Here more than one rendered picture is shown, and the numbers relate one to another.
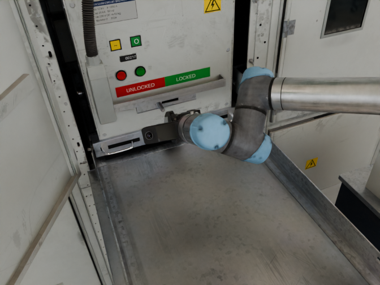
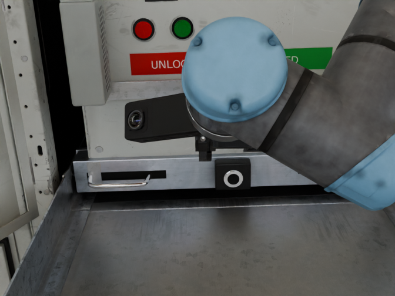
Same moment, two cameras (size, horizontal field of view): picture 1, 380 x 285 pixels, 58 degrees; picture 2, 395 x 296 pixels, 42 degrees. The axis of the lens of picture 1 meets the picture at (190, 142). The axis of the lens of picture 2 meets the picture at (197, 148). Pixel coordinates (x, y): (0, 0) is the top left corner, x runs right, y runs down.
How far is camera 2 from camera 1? 0.43 m
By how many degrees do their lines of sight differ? 22
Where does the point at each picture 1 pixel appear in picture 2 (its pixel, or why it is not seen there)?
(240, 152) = (317, 150)
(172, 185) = (192, 272)
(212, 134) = (229, 65)
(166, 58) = (239, 10)
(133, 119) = not seen: hidden behind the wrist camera
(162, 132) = (162, 113)
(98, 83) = (74, 12)
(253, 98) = (385, 19)
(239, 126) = (328, 81)
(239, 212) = not seen: outside the picture
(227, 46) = not seen: hidden behind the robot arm
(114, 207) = (52, 283)
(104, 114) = (80, 83)
